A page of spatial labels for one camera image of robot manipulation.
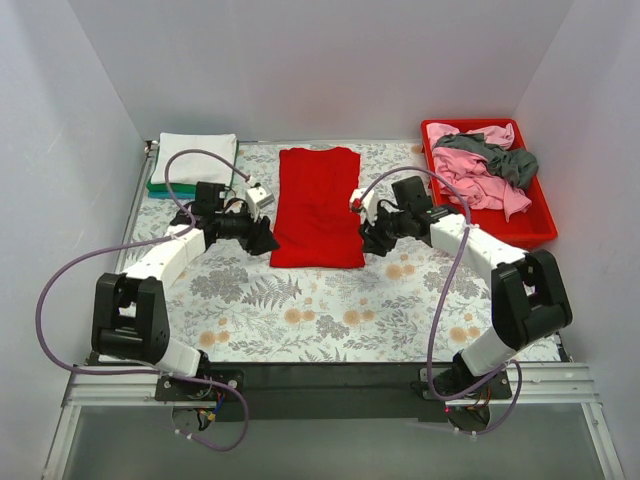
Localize aluminium frame rail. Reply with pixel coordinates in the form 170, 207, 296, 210
62, 362, 600, 407

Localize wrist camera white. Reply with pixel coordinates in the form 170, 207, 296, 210
349, 189, 379, 224
245, 185, 275, 222

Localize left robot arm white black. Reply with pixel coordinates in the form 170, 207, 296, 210
91, 182, 279, 400

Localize folded white t shirt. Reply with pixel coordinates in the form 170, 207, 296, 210
148, 132, 238, 189

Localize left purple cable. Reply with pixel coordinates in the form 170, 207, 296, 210
35, 148, 261, 451

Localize grey t shirt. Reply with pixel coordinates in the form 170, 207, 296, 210
432, 133, 539, 190

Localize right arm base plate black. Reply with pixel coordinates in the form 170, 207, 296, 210
433, 367, 514, 400

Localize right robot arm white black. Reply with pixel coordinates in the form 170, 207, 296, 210
349, 175, 573, 401

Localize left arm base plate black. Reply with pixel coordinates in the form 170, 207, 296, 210
154, 369, 245, 402

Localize folded teal t shirt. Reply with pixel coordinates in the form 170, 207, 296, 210
148, 191, 173, 200

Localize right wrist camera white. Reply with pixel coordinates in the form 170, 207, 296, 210
349, 189, 379, 224

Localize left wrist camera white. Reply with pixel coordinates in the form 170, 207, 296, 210
245, 185, 275, 222

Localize red t shirt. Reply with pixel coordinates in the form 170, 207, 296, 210
270, 147, 365, 269

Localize pink t shirt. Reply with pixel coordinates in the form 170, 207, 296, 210
426, 122, 532, 220

